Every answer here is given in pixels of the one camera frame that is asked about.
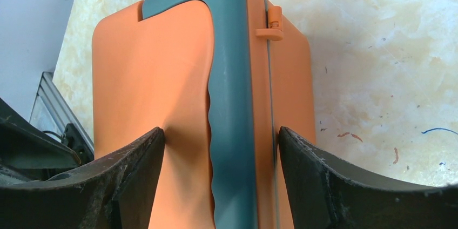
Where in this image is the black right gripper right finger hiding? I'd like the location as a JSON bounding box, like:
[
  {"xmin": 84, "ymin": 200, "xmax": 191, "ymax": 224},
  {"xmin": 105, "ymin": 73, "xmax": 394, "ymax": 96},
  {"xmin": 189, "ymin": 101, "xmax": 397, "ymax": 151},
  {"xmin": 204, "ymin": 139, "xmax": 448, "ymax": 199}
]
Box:
[{"xmin": 278, "ymin": 127, "xmax": 457, "ymax": 228}]

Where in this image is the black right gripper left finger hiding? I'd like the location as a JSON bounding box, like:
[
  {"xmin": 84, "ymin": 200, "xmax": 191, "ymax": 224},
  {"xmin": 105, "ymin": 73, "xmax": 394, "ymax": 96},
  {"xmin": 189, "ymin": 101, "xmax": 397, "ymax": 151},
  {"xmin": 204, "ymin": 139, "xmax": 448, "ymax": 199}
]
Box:
[{"xmin": 1, "ymin": 127, "xmax": 165, "ymax": 228}]

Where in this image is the orange medicine box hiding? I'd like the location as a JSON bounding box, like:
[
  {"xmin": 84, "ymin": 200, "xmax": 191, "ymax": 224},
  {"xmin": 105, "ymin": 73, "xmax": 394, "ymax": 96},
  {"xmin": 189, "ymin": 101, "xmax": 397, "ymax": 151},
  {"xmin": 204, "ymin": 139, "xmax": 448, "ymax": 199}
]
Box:
[{"xmin": 92, "ymin": 0, "xmax": 315, "ymax": 228}]

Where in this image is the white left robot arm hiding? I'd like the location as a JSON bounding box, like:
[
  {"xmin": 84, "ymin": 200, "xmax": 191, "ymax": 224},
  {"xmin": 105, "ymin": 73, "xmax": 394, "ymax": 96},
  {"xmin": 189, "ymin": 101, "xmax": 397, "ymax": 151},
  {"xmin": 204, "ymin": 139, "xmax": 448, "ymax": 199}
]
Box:
[{"xmin": 1, "ymin": 100, "xmax": 94, "ymax": 185}]

